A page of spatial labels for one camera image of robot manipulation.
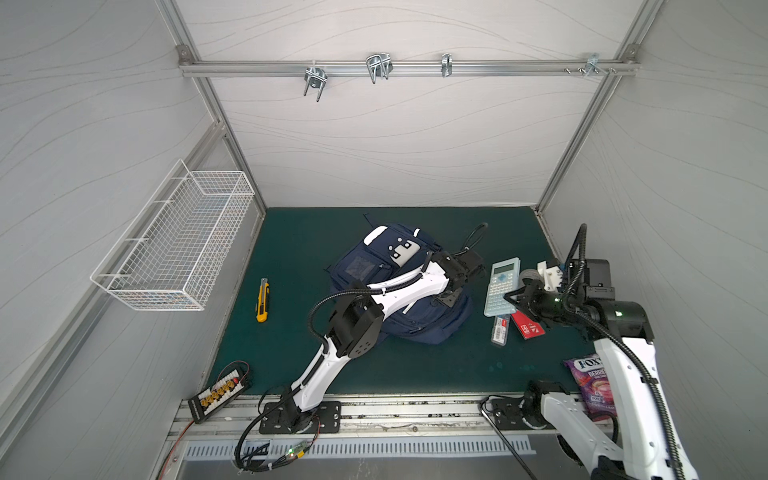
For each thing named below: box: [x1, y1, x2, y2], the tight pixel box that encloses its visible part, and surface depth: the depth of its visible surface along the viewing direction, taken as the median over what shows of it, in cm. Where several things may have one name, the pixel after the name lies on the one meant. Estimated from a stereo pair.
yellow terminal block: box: [188, 362, 252, 423], surface depth 78 cm
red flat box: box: [511, 311, 546, 340], surface depth 88 cm
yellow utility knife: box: [256, 277, 270, 323], surface depth 95 cm
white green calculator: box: [484, 257, 523, 317], surface depth 75 cm
